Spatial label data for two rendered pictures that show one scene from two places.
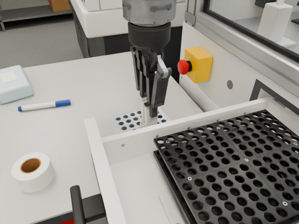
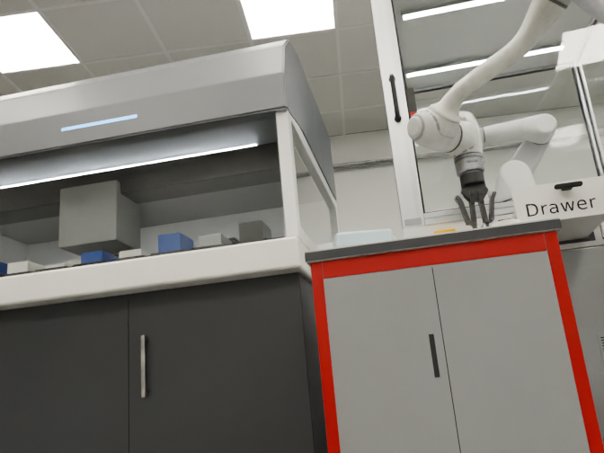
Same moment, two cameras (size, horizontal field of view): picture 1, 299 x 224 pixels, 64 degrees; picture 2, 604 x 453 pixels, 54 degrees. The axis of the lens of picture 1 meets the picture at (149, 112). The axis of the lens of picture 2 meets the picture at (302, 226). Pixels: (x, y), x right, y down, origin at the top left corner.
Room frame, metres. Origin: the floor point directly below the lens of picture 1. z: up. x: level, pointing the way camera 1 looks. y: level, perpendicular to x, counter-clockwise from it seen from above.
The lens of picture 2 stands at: (0.00, 1.81, 0.39)
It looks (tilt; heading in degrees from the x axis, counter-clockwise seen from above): 16 degrees up; 301
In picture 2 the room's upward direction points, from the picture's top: 5 degrees counter-clockwise
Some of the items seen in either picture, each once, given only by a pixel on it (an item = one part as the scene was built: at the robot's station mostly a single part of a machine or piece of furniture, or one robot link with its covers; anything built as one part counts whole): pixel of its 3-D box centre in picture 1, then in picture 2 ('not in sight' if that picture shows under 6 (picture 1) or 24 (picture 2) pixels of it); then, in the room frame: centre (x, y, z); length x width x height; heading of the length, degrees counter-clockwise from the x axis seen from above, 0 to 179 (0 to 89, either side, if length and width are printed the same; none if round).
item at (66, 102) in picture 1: (45, 105); not in sight; (0.54, 0.29, 0.77); 0.14 x 0.02 x 0.02; 104
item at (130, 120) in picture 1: (141, 124); not in sight; (0.45, 0.02, 0.78); 0.12 x 0.08 x 0.04; 117
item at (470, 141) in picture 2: not in sight; (461, 135); (0.43, 0.01, 1.18); 0.13 x 0.11 x 0.16; 67
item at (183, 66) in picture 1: (184, 66); not in sight; (0.56, -0.09, 0.88); 0.04 x 0.03 x 0.04; 20
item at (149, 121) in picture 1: (151, 114); not in sight; (0.42, 0.00, 0.84); 0.03 x 0.01 x 0.07; 117
